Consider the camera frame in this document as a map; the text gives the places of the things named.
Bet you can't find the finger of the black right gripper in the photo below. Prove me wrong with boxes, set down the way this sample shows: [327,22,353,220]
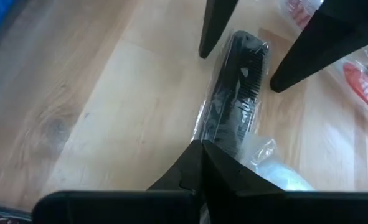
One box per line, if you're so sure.
[270,0,368,93]
[199,0,239,60]

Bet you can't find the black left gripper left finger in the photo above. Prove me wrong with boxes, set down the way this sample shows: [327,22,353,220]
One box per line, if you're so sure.
[31,140,203,224]

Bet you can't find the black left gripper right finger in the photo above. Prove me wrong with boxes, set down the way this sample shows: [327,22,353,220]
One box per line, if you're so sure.
[202,140,368,224]

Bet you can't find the bag of white cotton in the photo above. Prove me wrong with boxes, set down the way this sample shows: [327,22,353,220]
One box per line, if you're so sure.
[241,136,315,192]

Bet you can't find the bagged red white toothbrush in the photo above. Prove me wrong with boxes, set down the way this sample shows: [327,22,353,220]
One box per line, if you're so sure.
[326,55,368,125]
[278,0,323,30]

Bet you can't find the bagged black comb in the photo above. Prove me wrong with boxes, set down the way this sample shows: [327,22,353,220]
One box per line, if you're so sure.
[192,30,270,159]

